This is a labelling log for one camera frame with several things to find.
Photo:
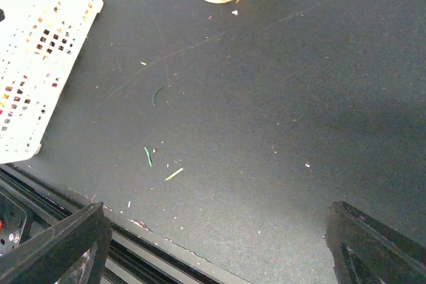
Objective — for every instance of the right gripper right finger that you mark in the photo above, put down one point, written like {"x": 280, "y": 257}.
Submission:
{"x": 365, "y": 250}

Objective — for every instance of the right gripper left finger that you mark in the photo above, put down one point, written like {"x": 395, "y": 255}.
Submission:
{"x": 84, "y": 235}

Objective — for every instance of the white perforated plastic basket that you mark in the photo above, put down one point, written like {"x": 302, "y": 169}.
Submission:
{"x": 40, "y": 42}

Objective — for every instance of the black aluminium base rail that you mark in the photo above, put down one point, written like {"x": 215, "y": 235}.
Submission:
{"x": 29, "y": 206}

